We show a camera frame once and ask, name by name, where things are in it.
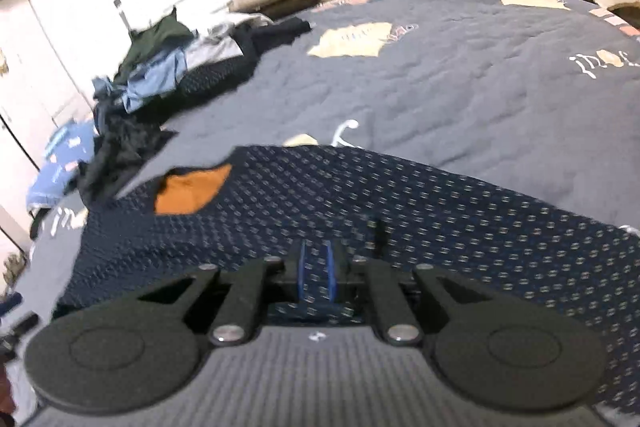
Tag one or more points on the navy patterned sweater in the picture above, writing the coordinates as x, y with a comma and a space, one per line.
450, 232

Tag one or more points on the blue printed quilt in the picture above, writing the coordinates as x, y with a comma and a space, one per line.
60, 172

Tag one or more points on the small black garment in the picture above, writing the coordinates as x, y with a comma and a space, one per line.
280, 32

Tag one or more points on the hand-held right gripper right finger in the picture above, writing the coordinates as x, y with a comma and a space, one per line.
330, 274

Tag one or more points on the black device on stand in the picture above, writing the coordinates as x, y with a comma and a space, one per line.
119, 4

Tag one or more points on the dark dotted garment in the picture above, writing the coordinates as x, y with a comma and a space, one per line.
215, 77

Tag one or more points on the grey quilted bedspread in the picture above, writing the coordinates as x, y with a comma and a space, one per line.
450, 82

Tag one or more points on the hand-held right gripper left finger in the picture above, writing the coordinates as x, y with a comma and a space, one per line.
301, 274

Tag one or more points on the dark green garment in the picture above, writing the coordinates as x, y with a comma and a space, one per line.
155, 42

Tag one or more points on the white wardrobe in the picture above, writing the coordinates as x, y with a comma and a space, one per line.
30, 82

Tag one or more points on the black crumpled garment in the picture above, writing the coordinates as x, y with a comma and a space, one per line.
120, 147

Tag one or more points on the navy garment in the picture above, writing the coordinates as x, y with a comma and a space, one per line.
107, 112

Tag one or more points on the light blue garment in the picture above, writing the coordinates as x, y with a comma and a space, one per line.
150, 82

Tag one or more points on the grey white garment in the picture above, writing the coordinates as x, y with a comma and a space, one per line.
215, 49

